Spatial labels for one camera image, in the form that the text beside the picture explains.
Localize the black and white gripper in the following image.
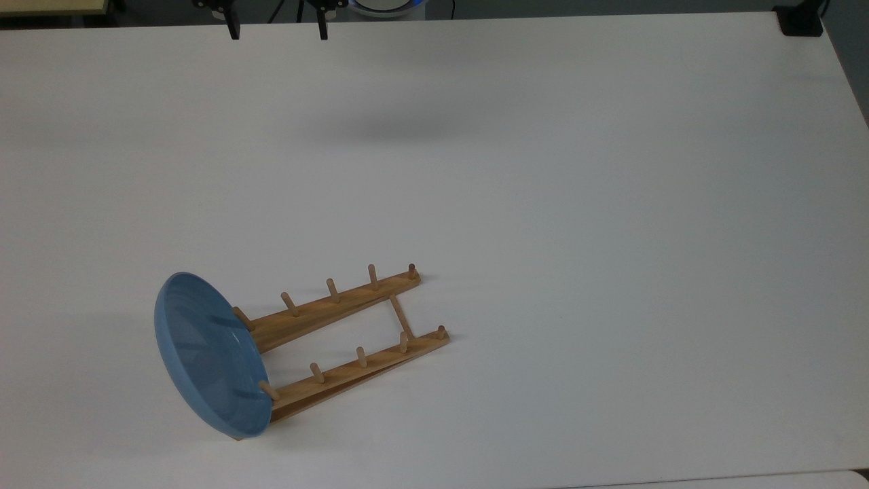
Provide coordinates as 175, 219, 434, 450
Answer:
192, 0, 348, 41

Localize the wooden peg plate rack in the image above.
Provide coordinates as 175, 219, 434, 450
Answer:
231, 264, 451, 442

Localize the black table clamp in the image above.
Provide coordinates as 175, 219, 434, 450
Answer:
773, 5, 825, 37

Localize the black tripod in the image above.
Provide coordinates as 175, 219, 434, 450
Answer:
268, 0, 308, 24

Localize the beige wooden desk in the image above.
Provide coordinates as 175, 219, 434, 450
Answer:
0, 0, 110, 17

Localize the blue round plate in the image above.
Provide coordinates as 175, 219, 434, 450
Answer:
154, 272, 274, 439

